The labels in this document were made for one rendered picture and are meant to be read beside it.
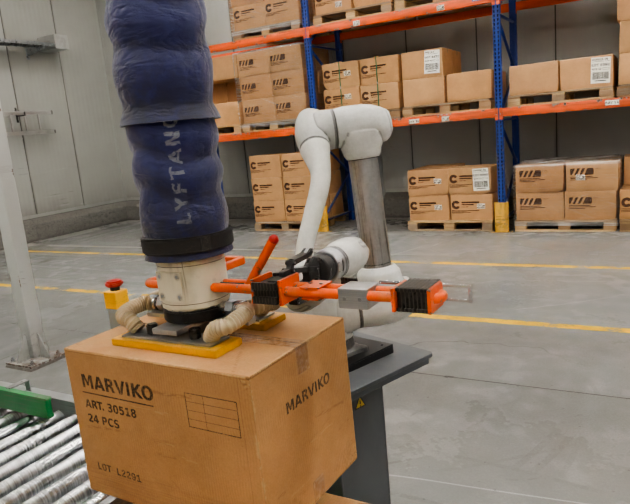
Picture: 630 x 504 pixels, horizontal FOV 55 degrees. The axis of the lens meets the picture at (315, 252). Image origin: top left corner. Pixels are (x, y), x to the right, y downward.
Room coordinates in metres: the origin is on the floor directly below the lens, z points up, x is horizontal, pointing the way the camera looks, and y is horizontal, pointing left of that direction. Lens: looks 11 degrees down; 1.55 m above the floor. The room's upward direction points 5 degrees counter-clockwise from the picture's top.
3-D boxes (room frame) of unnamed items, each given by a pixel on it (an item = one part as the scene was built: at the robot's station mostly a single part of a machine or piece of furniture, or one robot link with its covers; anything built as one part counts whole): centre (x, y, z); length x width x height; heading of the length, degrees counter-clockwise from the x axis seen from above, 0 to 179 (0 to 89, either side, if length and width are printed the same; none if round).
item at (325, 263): (1.50, 0.00, 1.20); 0.09 x 0.07 x 0.08; 150
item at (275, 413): (1.49, 0.30, 0.87); 0.60 x 0.40 x 0.40; 57
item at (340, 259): (1.56, -0.03, 1.20); 0.09 x 0.06 x 0.09; 60
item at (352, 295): (1.26, -0.09, 1.20); 0.07 x 0.07 x 0.04; 59
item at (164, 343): (1.42, 0.36, 1.09); 0.34 x 0.10 x 0.05; 59
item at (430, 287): (1.18, -0.20, 1.21); 0.08 x 0.07 x 0.05; 59
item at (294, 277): (1.37, 0.10, 1.20); 0.10 x 0.08 x 0.06; 149
